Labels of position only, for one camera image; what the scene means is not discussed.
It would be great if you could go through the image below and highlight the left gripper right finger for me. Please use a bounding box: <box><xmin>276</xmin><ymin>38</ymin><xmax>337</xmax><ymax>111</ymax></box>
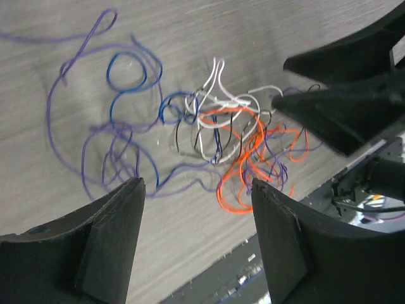
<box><xmin>251</xmin><ymin>179</ymin><xmax>404</xmax><ymax>303</ymax></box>

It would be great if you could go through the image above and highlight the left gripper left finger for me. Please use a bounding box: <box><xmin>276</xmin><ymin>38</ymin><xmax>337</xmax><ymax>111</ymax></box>
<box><xmin>1</xmin><ymin>178</ymin><xmax>146</xmax><ymax>303</ymax></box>

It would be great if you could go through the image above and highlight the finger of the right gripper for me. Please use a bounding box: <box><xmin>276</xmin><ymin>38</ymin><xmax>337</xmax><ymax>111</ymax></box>
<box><xmin>272</xmin><ymin>4</ymin><xmax>404</xmax><ymax>156</ymax></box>

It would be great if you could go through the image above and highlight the coloured wire bundle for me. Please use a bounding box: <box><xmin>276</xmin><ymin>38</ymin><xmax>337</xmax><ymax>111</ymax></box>
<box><xmin>167</xmin><ymin>56</ymin><xmax>323</xmax><ymax>215</ymax></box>

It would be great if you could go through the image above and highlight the blue wire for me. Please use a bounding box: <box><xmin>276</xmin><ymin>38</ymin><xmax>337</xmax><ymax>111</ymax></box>
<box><xmin>106</xmin><ymin>52</ymin><xmax>200</xmax><ymax>191</ymax></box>

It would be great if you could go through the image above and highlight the purple wire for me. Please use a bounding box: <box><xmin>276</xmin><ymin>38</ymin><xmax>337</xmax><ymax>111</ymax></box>
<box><xmin>0</xmin><ymin>8</ymin><xmax>222</xmax><ymax>200</ymax></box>

